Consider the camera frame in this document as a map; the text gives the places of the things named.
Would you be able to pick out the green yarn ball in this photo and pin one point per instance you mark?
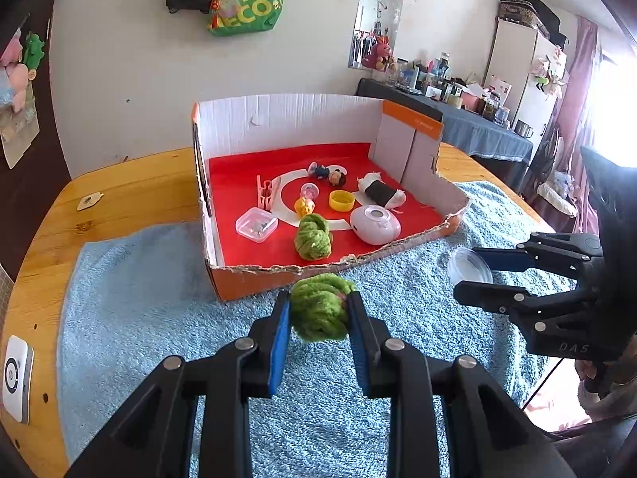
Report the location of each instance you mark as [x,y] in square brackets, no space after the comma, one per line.
[313,240]
[319,310]

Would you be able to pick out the white plush with black band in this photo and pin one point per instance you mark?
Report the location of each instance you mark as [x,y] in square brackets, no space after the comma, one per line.
[381,193]

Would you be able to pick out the red plush doll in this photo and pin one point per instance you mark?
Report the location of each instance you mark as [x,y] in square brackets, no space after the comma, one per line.
[380,55]

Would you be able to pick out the pink plush toy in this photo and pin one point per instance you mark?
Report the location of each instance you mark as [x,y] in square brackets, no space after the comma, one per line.
[15,75]

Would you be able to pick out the light blue fluffy towel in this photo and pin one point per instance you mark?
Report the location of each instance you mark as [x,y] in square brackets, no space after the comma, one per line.
[133,301]

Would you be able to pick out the clear round plastic lid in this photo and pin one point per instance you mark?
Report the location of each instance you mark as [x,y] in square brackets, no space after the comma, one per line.
[465,264]

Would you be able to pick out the white remote device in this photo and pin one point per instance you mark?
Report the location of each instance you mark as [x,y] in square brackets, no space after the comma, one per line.
[16,379]

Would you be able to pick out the pink white round device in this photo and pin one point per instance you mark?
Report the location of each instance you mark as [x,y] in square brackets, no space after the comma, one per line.
[375,225]

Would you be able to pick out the blonde girl figurine pink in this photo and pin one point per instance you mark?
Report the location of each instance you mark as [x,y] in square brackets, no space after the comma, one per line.
[305,204]

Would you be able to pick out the small clear plastic case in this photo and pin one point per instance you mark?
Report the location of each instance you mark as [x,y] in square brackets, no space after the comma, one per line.
[256,224]

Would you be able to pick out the orange cardboard box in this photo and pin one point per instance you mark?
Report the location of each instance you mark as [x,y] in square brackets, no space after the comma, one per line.
[300,184]

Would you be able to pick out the yellow bottle cap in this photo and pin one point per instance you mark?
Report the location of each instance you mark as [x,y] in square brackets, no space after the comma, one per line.
[341,201]

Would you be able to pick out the green tote bag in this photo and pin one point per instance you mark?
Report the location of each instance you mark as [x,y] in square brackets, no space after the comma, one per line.
[233,17]

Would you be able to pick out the person's right hand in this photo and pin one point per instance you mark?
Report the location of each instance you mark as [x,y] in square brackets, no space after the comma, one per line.
[600,379]

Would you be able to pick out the small tag on table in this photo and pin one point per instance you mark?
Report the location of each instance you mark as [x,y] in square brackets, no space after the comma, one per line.
[89,201]

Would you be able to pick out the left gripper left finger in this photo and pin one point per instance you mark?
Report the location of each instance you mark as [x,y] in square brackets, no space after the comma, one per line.
[151,434]

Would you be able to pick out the white wardrobe cabinet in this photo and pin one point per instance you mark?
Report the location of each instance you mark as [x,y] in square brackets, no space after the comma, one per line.
[527,64]

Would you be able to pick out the wall mirror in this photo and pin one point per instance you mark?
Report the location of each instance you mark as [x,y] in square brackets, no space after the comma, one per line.
[373,18]

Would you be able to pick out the green plush toy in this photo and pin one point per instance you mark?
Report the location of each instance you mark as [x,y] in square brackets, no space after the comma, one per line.
[33,52]

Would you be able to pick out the pink curtain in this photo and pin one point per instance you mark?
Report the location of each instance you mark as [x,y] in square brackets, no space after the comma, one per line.
[574,125]

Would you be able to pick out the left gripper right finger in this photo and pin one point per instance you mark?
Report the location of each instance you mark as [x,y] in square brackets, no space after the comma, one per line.
[487,434]

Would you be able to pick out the dark blue covered desk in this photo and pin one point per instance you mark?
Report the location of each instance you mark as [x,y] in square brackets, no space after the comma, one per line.
[503,152]

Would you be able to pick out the pink plastic clip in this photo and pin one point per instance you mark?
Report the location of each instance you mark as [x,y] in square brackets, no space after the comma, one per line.
[266,192]

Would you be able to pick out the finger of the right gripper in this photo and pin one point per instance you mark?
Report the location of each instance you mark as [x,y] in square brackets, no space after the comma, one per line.
[567,314]
[564,254]

